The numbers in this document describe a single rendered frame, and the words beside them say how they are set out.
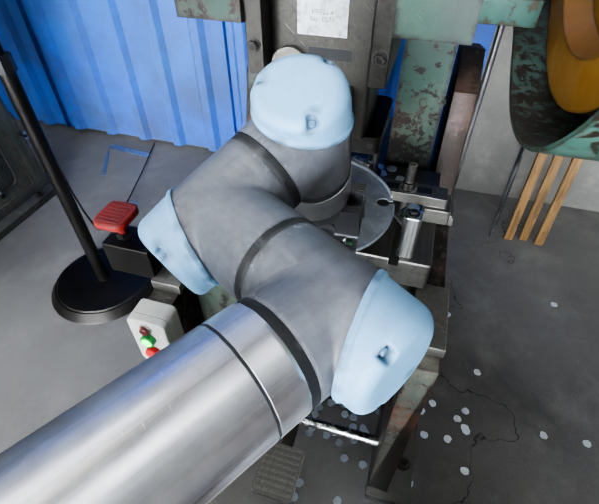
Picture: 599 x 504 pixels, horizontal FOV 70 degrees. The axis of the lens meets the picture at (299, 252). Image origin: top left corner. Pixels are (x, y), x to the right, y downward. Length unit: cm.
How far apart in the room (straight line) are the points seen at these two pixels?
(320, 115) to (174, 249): 14
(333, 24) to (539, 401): 126
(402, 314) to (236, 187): 15
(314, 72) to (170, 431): 25
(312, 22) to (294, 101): 36
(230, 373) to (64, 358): 145
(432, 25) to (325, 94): 30
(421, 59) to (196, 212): 69
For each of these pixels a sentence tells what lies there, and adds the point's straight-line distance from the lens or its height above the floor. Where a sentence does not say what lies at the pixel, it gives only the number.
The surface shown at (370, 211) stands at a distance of 74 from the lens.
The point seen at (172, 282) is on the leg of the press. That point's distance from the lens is 84.
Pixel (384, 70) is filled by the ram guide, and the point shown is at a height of 102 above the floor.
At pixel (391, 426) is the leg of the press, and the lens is 94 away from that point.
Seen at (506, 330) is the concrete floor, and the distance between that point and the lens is 168.
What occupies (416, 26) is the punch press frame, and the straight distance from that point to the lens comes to 60.
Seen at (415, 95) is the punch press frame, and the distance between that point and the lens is 95.
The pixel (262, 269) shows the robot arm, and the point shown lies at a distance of 26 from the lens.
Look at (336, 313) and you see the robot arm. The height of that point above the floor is 106.
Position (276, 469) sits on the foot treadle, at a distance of 114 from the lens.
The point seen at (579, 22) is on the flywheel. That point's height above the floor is 104.
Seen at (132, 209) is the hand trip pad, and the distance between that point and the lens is 83.
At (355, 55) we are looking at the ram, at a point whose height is 102.
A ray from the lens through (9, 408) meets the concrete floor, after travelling 163.
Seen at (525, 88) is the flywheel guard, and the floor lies 94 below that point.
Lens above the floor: 124
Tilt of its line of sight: 44 degrees down
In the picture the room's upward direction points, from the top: straight up
